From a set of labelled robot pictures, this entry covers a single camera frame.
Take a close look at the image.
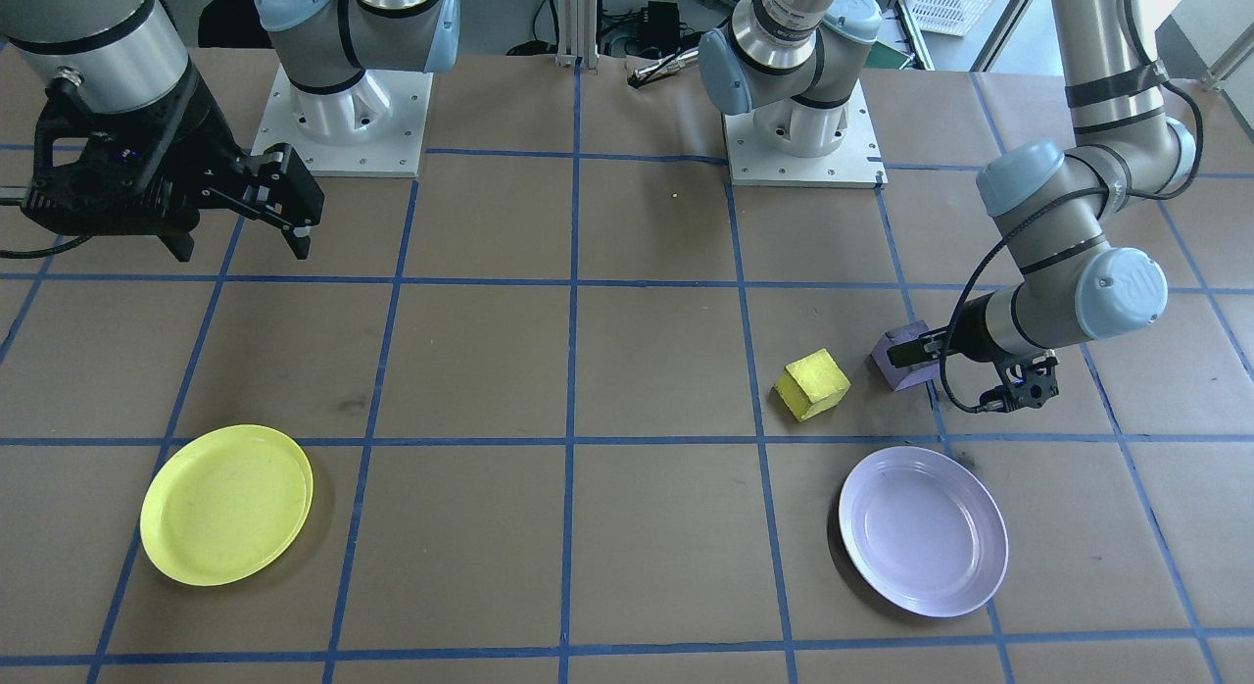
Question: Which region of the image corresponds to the purple foam block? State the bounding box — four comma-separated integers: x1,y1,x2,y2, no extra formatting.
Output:
871,319,943,393

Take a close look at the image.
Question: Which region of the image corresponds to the yellow foam block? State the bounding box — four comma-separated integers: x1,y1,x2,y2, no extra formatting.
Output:
774,348,851,423

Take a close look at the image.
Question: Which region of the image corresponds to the black office chair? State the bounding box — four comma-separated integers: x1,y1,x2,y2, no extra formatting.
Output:
196,0,272,50

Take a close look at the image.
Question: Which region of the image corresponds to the lavender round plate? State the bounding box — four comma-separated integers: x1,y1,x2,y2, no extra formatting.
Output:
838,446,1010,619

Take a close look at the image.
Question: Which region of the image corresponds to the yellow round plate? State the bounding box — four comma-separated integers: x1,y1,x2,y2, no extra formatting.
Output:
139,424,314,587

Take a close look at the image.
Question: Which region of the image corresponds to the white plastic basket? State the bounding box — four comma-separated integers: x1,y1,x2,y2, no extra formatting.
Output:
899,0,1012,38

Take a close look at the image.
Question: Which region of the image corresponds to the silver metal cylinder tool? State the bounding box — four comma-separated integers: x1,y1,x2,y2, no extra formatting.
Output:
627,47,702,90

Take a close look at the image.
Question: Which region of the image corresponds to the black power adapter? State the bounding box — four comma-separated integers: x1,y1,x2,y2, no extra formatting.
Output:
637,2,687,54

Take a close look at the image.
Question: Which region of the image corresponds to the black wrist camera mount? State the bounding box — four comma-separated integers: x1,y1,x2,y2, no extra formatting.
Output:
20,84,202,242
983,349,1061,414

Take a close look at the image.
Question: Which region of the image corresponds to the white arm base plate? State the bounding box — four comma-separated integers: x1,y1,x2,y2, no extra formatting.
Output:
723,81,888,189
250,65,434,178

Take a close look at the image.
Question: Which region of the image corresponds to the black velcro cable strap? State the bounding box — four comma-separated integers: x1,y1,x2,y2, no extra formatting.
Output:
1097,155,1143,220
1063,65,1169,110

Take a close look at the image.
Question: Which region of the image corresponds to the metal frame bar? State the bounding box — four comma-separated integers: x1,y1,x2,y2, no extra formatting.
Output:
968,0,1044,73

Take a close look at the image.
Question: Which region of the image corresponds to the aluminium profile post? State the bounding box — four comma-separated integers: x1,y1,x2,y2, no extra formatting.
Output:
556,0,601,71

